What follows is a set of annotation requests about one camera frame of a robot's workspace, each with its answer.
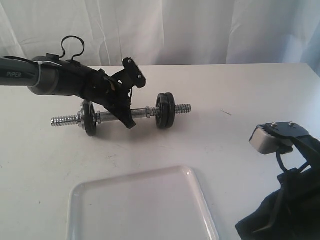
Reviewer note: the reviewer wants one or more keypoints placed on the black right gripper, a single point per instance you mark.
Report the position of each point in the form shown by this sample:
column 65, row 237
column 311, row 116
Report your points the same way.
column 290, row 213

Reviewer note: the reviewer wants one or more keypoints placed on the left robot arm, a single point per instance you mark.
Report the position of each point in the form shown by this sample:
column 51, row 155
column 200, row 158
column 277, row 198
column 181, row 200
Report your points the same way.
column 49, row 76

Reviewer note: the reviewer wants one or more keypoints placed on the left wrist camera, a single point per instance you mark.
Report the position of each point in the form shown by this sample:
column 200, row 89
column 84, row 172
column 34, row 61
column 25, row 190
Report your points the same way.
column 131, row 76

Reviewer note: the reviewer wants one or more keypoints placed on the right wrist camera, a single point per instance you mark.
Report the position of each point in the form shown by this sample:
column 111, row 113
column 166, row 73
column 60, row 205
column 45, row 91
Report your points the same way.
column 270, row 137

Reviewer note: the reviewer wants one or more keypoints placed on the black weight plate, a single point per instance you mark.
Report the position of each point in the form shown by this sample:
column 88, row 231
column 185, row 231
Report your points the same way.
column 162, row 106
column 88, row 115
column 171, row 110

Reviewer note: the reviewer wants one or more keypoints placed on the white backdrop curtain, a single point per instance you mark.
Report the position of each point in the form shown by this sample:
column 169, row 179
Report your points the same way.
column 164, row 32

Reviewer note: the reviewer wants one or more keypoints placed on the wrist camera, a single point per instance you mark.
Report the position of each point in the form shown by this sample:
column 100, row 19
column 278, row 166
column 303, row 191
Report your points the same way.
column 270, row 137
column 131, row 76

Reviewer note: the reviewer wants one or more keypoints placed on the white plastic tray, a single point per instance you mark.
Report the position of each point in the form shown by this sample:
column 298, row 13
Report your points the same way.
column 161, row 204

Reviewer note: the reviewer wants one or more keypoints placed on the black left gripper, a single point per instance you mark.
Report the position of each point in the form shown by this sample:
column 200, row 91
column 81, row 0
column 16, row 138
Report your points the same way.
column 110, row 93

